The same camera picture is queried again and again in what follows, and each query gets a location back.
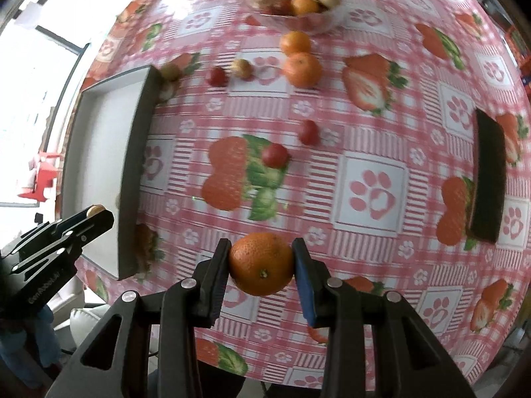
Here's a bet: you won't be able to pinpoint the red chair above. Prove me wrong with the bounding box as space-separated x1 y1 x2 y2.
19 153 64 205

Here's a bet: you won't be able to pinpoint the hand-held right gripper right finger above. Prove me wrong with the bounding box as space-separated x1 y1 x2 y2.
291 237 478 398

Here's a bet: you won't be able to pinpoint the red patterned boxes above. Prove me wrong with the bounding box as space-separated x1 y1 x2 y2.
504 29 531 90

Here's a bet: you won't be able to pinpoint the red cherry tomato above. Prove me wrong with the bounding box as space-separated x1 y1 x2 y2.
261 0 293 16
207 67 229 88
299 120 320 146
261 143 290 168

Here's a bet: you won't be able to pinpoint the white tray with dark rim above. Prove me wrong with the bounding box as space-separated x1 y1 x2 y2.
61 65 164 281

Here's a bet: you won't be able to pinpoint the glass bowl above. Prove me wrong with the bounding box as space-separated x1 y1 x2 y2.
248 0 346 34

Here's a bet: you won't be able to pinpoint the white cushion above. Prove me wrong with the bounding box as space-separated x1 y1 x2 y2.
70 304 111 343

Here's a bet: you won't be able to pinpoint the mandarin orange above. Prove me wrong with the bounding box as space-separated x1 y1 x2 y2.
282 52 323 89
279 31 312 55
290 0 321 17
228 232 295 298

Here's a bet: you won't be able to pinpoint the strawberry print tablecloth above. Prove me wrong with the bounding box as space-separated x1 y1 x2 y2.
62 0 531 390

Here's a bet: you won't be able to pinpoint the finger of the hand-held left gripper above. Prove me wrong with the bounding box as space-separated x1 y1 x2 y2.
0 209 115 277

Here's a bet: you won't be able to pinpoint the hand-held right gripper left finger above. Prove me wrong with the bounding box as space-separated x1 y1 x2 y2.
50 238 233 398

